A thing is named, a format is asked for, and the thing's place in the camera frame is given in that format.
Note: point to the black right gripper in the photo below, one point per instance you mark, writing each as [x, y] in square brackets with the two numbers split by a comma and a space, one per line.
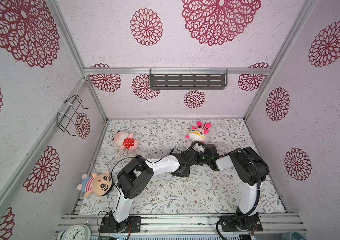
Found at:
[198, 154]

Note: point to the striped hat doll plush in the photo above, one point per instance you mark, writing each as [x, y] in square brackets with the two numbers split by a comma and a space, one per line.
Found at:
[99, 184]

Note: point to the grey wall shelf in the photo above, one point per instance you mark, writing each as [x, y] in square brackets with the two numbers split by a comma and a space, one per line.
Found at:
[170, 81]

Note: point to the teal cup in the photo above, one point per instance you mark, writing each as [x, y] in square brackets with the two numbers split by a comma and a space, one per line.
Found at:
[293, 236]

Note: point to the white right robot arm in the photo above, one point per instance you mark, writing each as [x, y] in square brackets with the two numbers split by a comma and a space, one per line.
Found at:
[250, 167]

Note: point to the black wire wall rack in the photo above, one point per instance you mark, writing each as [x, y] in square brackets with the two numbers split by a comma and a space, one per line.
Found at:
[72, 119]

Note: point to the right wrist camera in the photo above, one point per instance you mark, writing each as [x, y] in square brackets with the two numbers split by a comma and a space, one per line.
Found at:
[207, 149]

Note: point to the pink plush red dotted dress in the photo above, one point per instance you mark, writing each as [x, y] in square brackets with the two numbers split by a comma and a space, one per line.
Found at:
[126, 141]

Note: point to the white pink owl plush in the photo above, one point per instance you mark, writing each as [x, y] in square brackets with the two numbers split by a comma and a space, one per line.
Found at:
[199, 132]

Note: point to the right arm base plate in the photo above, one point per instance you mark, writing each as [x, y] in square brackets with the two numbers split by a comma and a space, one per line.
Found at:
[247, 224]

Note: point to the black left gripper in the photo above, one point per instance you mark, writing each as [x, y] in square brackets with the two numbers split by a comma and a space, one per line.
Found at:
[187, 174]

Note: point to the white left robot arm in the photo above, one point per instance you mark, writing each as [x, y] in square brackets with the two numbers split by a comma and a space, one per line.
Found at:
[136, 175]

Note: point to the white analog clock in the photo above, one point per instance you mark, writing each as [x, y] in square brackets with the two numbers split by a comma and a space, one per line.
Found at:
[76, 232]

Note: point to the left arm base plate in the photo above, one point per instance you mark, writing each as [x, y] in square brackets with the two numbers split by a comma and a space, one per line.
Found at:
[110, 225]

